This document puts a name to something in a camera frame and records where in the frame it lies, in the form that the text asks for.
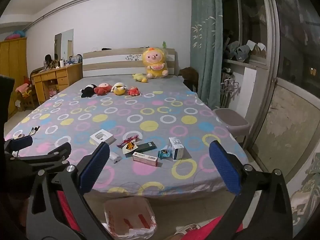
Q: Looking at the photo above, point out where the white tissue pack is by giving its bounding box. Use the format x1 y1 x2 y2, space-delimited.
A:
109 151 122 164

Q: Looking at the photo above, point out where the white square box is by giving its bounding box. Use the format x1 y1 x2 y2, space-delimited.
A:
89 129 116 146

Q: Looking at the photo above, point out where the white orange snack packet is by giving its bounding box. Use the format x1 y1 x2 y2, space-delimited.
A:
122 141 138 154

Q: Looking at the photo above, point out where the red snack wrapper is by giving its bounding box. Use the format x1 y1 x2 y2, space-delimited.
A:
117 135 139 148

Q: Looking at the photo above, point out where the pink white long box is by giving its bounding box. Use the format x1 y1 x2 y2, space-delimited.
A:
132 152 158 167

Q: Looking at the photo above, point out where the dark green box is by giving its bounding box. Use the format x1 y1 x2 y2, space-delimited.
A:
136 141 157 153

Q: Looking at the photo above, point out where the white blue milk carton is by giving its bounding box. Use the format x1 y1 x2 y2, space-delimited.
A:
168 137 184 160

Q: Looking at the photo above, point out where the blue sunflower seed packet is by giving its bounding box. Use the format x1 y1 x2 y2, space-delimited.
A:
158 148 172 159

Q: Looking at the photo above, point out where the trash bin with printed bag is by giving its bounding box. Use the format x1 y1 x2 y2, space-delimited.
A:
103 197 157 239

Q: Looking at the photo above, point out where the bed with circle-pattern sheet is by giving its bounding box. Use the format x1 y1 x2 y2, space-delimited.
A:
5 75 248 198

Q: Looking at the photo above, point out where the black white plush toy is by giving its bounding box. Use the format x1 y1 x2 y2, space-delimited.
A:
80 84 97 98

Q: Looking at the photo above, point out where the wooden desk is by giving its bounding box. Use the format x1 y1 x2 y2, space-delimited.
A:
31 63 83 105

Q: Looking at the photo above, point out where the red round plush toy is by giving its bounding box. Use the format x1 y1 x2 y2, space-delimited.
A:
94 83 112 95

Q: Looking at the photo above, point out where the yellow white plush toy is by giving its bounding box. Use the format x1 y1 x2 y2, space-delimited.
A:
111 82 126 95

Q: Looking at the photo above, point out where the cream slipper right foot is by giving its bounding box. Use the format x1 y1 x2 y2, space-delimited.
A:
174 223 201 236

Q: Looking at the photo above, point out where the small red crab plush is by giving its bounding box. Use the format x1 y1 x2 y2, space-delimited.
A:
127 87 140 96

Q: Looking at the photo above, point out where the yellow wooden wardrobe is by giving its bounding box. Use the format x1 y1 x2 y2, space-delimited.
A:
1 37 28 118

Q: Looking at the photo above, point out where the small yellow duck plush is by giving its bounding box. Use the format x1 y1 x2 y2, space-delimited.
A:
132 74 148 83

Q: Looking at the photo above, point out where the brown plush chair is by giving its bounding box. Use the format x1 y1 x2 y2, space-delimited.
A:
178 67 199 93

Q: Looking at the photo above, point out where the large yellow pig plush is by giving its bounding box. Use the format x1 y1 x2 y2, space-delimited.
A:
142 47 169 79

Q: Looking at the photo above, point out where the teal curtain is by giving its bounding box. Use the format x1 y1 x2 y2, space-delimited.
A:
190 0 223 109

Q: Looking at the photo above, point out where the wall mirror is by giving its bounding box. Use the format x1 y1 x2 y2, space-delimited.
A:
54 29 74 61

